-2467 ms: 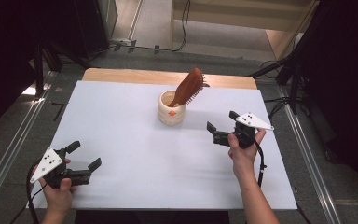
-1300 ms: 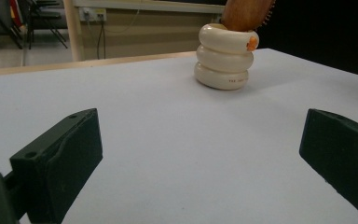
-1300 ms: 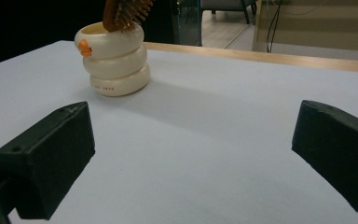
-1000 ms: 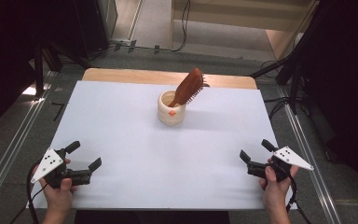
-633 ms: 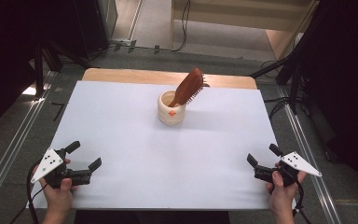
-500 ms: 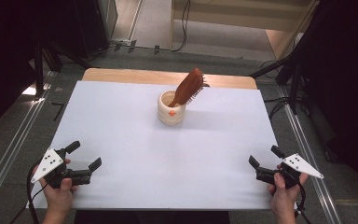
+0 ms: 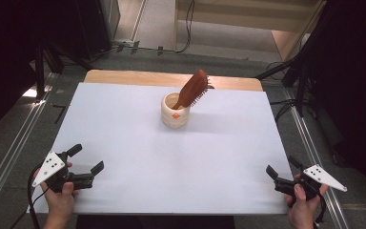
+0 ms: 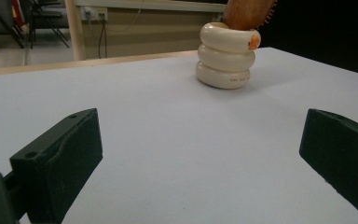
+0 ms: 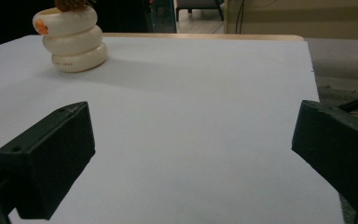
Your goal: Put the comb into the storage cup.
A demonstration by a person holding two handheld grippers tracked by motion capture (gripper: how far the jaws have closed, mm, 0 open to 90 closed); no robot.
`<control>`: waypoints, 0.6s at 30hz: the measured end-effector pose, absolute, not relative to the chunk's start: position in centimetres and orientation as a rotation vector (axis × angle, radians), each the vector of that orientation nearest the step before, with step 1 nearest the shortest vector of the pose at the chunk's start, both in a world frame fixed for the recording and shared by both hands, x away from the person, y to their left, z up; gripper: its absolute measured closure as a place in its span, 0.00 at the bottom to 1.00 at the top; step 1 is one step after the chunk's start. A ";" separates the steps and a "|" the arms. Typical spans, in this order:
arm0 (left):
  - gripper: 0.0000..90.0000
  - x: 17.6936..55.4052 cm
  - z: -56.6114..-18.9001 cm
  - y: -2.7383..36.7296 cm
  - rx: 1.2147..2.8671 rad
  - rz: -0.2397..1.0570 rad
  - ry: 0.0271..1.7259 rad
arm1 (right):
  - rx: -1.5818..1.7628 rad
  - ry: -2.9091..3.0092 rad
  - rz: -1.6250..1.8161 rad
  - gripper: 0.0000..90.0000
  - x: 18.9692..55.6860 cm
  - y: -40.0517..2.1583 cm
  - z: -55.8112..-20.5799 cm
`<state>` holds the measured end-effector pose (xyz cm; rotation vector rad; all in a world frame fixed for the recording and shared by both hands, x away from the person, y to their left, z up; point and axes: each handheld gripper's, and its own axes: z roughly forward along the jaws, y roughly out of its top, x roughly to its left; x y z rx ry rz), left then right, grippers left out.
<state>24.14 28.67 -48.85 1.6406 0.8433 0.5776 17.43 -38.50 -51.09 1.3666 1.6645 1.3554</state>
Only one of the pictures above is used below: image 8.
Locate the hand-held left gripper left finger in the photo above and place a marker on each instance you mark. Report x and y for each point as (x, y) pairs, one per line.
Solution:
(56, 168)

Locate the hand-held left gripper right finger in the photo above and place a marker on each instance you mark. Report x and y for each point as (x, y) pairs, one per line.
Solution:
(345, 155)

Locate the cream ringed ceramic cup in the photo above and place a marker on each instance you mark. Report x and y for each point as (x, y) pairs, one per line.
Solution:
(225, 59)

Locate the brown wooden hairbrush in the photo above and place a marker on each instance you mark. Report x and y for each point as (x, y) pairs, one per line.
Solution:
(245, 14)

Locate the light wooden table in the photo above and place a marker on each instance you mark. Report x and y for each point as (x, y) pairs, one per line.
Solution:
(74, 64)

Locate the white board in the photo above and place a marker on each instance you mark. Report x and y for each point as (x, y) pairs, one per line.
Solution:
(183, 130)

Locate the black folding chair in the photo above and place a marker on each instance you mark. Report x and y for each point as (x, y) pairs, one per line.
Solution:
(48, 18)

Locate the light wooden partition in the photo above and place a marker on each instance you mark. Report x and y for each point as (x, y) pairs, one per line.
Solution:
(155, 31)

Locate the wall socket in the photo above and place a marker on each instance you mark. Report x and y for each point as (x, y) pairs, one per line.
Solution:
(95, 13)

